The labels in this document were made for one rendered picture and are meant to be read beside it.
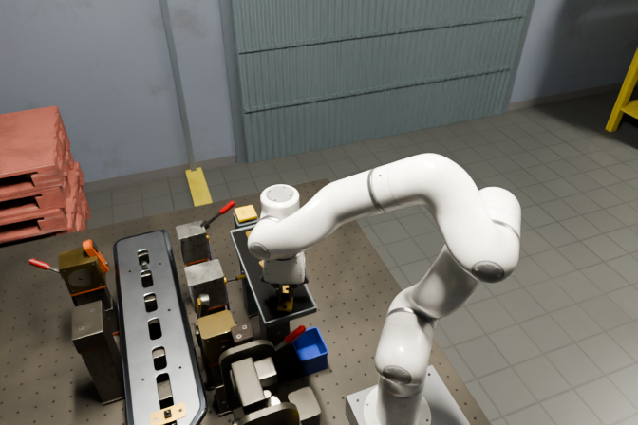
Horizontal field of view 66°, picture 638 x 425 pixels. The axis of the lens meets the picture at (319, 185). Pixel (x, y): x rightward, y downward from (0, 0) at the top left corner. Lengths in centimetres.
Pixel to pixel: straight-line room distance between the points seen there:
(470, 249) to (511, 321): 206
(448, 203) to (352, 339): 99
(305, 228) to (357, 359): 86
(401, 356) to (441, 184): 43
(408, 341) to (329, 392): 58
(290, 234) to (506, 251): 40
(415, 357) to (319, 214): 40
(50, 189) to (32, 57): 98
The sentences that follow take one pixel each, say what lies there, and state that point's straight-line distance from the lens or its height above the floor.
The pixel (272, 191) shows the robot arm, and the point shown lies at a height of 150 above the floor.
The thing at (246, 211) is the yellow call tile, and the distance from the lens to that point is 159.
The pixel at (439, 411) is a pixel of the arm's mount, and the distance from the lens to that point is 159.
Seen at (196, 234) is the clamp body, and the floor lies 106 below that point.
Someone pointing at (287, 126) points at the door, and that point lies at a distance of 385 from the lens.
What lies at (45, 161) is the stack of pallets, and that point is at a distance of 281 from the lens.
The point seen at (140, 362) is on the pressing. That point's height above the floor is 100.
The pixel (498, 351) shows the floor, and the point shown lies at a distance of 279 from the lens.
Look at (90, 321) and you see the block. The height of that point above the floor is 103.
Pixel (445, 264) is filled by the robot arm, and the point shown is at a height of 143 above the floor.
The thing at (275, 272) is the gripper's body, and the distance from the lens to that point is 121.
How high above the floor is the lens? 215
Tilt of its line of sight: 36 degrees down
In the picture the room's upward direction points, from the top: straight up
